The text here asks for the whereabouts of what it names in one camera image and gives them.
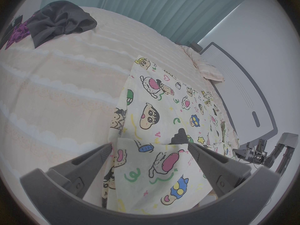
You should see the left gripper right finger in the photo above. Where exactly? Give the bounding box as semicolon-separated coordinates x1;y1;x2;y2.
187;143;252;199

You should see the bed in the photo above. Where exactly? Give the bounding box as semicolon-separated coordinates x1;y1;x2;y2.
0;6;278;220

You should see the white printed pyjama top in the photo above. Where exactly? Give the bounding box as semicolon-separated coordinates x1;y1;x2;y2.
101;55;240;215

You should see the pile of clothes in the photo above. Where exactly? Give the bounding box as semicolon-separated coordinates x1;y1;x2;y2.
6;0;98;50

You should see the cream pillow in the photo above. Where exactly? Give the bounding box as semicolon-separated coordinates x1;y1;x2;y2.
180;45;225;82

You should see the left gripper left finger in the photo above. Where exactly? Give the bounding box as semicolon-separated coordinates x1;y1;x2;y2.
48;144;112;199

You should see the grey bedside table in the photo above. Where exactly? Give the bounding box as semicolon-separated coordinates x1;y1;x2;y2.
187;41;202;53

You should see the blue-green curtain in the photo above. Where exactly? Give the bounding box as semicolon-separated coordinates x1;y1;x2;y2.
40;0;253;46

